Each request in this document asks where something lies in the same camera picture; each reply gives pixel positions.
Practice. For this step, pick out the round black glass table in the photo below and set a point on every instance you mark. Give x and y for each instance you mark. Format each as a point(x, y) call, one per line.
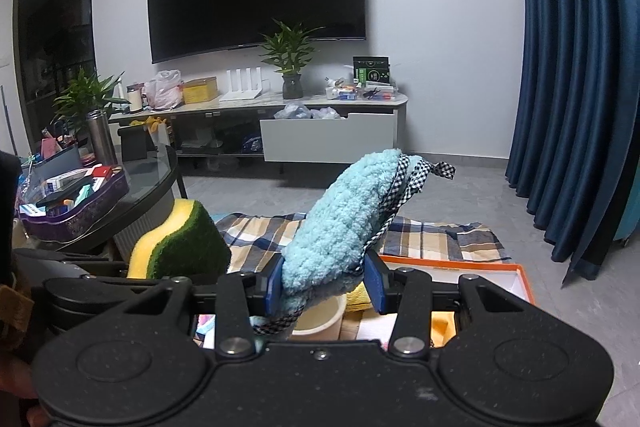
point(146, 205)

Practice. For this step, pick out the plaid blanket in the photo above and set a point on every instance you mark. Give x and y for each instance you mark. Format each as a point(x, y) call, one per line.
point(253, 239)

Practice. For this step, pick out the yellow knit pouch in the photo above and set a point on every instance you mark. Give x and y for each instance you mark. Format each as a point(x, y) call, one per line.
point(358, 300)

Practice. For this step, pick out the beige paper cup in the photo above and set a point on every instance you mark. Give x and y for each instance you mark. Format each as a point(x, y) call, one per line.
point(321, 322)

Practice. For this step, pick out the steel thermos bottle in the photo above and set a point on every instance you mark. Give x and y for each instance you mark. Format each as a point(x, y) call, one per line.
point(101, 139)

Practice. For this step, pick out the blue curtain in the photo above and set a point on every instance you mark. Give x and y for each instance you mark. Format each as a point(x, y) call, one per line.
point(575, 146)

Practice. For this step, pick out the green black box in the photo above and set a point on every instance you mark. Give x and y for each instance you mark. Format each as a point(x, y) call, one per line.
point(369, 69)

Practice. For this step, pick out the purple tray of items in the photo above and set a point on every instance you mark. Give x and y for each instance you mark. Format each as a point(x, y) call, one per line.
point(68, 214)

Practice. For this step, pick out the person left hand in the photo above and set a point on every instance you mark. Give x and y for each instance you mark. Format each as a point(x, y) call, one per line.
point(16, 379)

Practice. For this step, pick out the white tv cabinet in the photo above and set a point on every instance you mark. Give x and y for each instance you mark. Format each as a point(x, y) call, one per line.
point(248, 129)

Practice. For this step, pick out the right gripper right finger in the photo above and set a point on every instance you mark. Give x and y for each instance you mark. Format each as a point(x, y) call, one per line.
point(384, 286)

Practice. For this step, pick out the blue tissue pack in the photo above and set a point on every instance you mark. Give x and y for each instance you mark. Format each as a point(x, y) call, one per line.
point(205, 331)

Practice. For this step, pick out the white router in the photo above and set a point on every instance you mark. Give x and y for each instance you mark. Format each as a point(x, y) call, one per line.
point(243, 84)

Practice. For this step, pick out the yellow microfiber cloth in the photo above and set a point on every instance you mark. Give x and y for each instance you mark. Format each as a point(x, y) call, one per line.
point(443, 328)

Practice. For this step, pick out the potted plant on cabinet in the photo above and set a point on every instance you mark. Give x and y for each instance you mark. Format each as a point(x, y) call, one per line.
point(289, 51)

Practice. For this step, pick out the teal suitcase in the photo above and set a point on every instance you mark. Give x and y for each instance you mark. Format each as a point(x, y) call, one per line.
point(629, 222)

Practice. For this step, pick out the light blue knit cloth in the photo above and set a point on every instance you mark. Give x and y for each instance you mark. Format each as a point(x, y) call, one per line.
point(325, 257)

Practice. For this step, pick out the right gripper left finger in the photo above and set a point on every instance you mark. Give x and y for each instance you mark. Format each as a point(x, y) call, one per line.
point(263, 289)

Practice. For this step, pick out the yellow box on cabinet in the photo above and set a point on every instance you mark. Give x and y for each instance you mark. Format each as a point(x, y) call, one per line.
point(199, 90)

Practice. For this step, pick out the pink plastic bag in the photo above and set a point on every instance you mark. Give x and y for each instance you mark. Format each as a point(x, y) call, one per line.
point(164, 90)

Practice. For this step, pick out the yellow green sponge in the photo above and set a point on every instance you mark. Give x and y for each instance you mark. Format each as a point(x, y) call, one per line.
point(186, 244)

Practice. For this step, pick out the potted plant on table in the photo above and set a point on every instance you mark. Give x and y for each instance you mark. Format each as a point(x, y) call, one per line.
point(83, 95)

